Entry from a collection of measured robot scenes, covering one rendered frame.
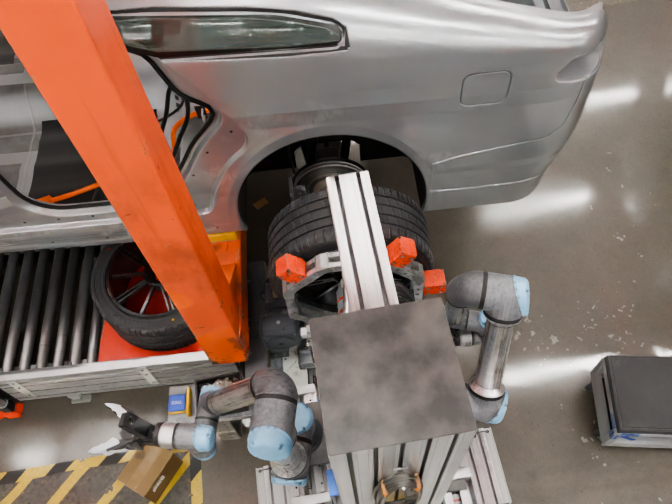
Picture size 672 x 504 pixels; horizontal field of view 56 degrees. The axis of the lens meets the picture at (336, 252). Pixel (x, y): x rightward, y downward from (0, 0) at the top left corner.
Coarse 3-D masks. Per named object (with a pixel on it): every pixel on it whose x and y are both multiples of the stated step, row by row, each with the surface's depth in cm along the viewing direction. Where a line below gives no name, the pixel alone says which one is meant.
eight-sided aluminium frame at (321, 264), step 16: (320, 256) 227; (336, 256) 227; (320, 272) 227; (400, 272) 233; (416, 272) 236; (288, 288) 236; (416, 288) 245; (288, 304) 247; (304, 304) 261; (304, 320) 261
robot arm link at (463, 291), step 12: (456, 276) 196; (468, 276) 190; (480, 276) 188; (456, 288) 191; (468, 288) 188; (480, 288) 187; (456, 300) 193; (468, 300) 189; (456, 312) 208; (468, 312) 227; (456, 324) 224
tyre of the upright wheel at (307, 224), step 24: (384, 192) 237; (288, 216) 239; (312, 216) 232; (384, 216) 231; (408, 216) 238; (288, 240) 235; (312, 240) 227; (336, 240) 225; (384, 240) 228; (432, 264) 248; (408, 288) 262
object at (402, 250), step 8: (400, 240) 223; (408, 240) 226; (392, 248) 226; (400, 248) 222; (408, 248) 223; (392, 256) 225; (400, 256) 222; (408, 256) 223; (416, 256) 224; (392, 264) 227; (400, 264) 227
